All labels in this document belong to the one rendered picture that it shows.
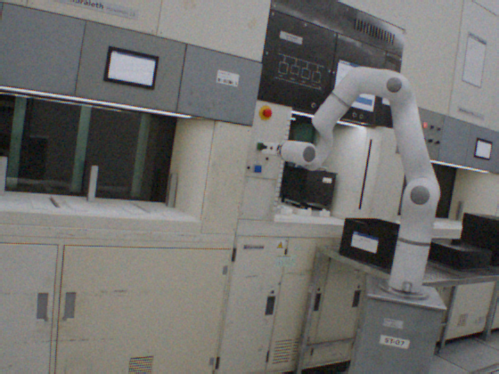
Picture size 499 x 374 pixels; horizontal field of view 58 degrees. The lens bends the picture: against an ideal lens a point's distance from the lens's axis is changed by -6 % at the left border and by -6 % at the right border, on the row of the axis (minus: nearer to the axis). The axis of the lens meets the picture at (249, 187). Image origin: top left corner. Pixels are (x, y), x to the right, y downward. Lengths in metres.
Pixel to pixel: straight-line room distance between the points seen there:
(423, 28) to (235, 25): 1.24
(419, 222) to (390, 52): 1.19
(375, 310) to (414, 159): 0.55
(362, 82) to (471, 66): 1.54
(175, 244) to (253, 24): 0.99
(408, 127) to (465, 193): 2.21
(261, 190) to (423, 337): 0.95
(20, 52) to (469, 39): 2.54
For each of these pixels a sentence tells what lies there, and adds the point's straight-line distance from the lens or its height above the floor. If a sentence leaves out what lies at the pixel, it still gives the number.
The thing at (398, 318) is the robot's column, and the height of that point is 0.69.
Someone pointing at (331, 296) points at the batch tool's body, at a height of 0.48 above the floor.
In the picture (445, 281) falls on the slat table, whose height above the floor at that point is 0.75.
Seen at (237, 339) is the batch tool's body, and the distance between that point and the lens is 2.32.
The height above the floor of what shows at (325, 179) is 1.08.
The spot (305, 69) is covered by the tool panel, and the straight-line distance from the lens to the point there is 2.24.
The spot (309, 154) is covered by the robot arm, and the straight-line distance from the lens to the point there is 1.83.
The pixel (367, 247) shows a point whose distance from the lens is 2.19.
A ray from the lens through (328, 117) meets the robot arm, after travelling 1.82.
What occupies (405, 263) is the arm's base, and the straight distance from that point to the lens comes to 1.76.
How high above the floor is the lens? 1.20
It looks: 5 degrees down
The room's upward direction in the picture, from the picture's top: 9 degrees clockwise
